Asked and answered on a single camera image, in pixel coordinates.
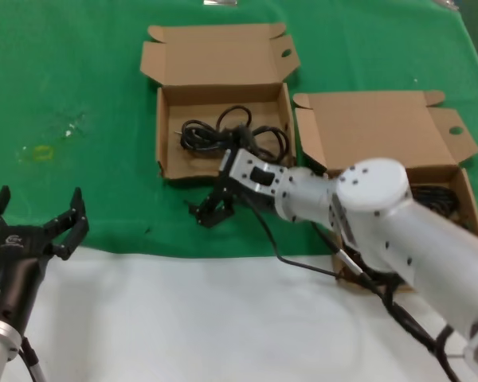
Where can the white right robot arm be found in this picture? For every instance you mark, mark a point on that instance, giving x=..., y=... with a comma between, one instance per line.
x=382, y=207

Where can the cardboard box with torn rim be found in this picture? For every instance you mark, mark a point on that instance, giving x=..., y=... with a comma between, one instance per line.
x=199, y=55

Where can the round silver metal piece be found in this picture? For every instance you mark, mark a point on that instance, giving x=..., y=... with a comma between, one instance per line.
x=448, y=3

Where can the flat silver metal piece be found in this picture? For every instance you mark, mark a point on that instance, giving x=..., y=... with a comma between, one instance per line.
x=220, y=2

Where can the white paper scrap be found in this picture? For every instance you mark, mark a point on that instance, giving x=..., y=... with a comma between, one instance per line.
x=68, y=133

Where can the green table cloth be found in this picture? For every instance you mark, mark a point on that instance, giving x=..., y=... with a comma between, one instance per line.
x=103, y=79

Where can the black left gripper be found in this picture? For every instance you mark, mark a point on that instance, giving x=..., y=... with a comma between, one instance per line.
x=18, y=274

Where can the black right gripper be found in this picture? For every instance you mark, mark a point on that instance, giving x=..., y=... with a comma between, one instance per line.
x=225, y=179

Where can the cardboard box with intact rim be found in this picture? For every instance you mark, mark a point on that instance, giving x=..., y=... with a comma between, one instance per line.
x=374, y=127

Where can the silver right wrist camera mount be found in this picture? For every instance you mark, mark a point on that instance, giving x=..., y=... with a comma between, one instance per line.
x=247, y=167

